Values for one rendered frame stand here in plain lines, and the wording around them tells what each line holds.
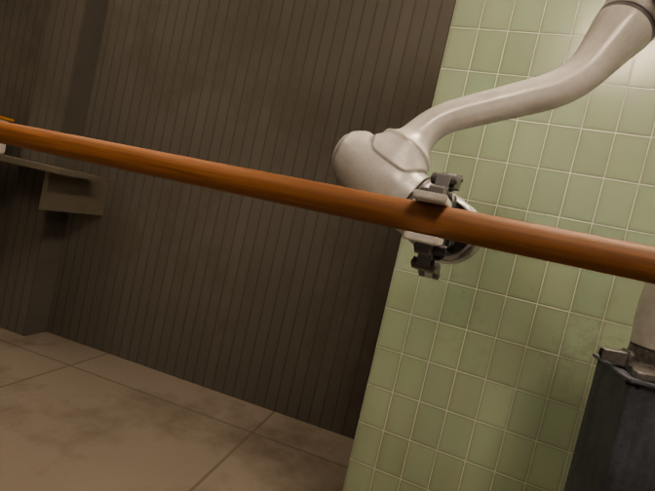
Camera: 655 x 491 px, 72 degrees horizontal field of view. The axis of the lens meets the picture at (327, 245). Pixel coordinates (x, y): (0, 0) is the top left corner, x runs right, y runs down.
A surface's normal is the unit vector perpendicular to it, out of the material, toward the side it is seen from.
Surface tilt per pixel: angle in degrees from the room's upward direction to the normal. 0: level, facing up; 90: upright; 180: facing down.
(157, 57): 90
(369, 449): 90
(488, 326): 90
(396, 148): 69
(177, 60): 90
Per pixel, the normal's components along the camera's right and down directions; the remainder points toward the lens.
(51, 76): -0.26, 0.00
